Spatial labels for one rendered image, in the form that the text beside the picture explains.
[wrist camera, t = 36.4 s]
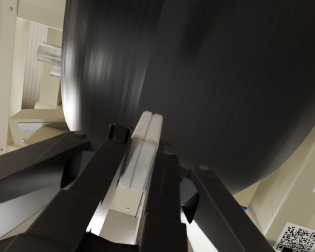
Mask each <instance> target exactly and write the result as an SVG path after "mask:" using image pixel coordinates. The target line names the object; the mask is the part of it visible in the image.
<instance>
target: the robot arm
mask: <svg viewBox="0 0 315 252"><path fill-rule="evenodd" d="M162 123H163V117H162V115H160V114H157V113H155V114H152V112H150V111H145V112H143V113H142V116H141V118H140V120H139V122H138V124H137V126H136V128H135V130H134V132H133V129H132V128H130V127H128V126H126V125H123V124H119V123H111V124H109V127H108V131H107V135H106V139H105V140H104V141H103V143H91V139H92V137H91V136H90V135H89V134H87V133H84V132H82V131H79V130H76V131H68V132H65V133H62V134H59V135H56V136H53V137H50V138H48V139H45V140H42V141H39V142H36V143H33V144H30V145H28V146H25V147H22V148H19V149H16V150H13V151H10V152H7V153H5V154H2V155H0V239H1V238H2V237H4V236H5V235H7V234H8V233H9V232H11V231H12V230H14V229H15V228H17V227H18V226H20V225H21V224H23V223H24V222H25V221H27V220H28V219H30V218H31V217H33V216H34V215H36V214H37V213H39V212H40V211H41V210H43V211H42V212H41V213H40V214H39V215H38V217H37V218H36V219H35V220H34V222H33V223H32V224H31V225H30V227H29V228H28V229H27V230H26V231H25V232H23V233H19V234H17V235H14V236H11V237H8V238H5V239H2V240H0V252H188V239H189V241H190V243H191V246H192V248H193V251H194V252H276V251H275V250H274V248H273V247H272V246H271V244H270V243H269V242H268V241H267V239H266V238H265V237H264V235H263V234H262V233H261V232H260V230H259V229H258V228H257V226H256V225H255V224H254V223H253V221H252V220H251V219H250V217H249V216H248V215H247V214H246V212H245V211H244V210H243V208H242V207H241V206H240V205H239V203H238V202H237V201H236V199H235V198H234V197H233V196H232V194H231V193H230V192H229V190H228V189H227V188H226V186H225V185H224V184H223V183H222V181H221V180H220V179H219V177H218V176H217V175H216V174H215V172H214V171H213V170H211V169H210V168H209V167H207V166H205V165H200V164H193V165H191V167H190V170H189V169H187V168H185V167H182V166H181V165H180V164H179V157H178V156H177V155H176V146H175V145H174V144H173V143H170V142H167V141H163V140H160V135H161V129H162ZM118 185H119V187H120V188H123V189H126V190H129V189H133V192H137V193H141V194H142V193H143V192H144V194H143V198H142V201H141V205H140V206H141V208H140V213H139V217H138V222H137V226H136V231H135V236H134V240H133V244H126V243H116V242H111V241H109V240H107V239H105V238H103V237H101V236H99V233H100V230H101V228H102V225H103V223H104V220H105V218H106V215H107V213H108V210H109V208H110V205H111V203H112V200H113V198H114V195H115V193H116V190H117V188H118ZM181 221H182V222H181Z"/></svg>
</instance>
